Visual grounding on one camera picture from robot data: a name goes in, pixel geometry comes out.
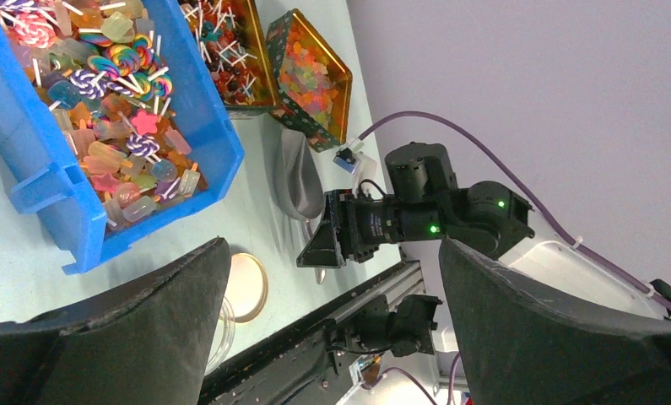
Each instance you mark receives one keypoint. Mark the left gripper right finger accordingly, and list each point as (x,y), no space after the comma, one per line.
(524,342)

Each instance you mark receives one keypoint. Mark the round gold jar lid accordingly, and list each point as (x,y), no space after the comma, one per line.
(247,287)

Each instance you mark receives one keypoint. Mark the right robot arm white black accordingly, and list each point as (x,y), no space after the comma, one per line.
(493,220)

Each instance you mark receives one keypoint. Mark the clear plastic jar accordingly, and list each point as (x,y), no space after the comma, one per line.
(224,337)

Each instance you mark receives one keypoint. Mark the tin of stick candies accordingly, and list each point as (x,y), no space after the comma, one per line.
(232,45)

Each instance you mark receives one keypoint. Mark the tin of gummy candies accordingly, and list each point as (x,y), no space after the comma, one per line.
(312,82)

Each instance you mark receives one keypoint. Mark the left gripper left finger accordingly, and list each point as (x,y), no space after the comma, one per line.
(146,341)

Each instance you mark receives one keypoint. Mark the metal scoop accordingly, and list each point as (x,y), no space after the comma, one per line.
(297,184)

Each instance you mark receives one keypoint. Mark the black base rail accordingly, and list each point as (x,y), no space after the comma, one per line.
(309,361)

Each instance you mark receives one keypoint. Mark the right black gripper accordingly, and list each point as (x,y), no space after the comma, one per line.
(354,227)

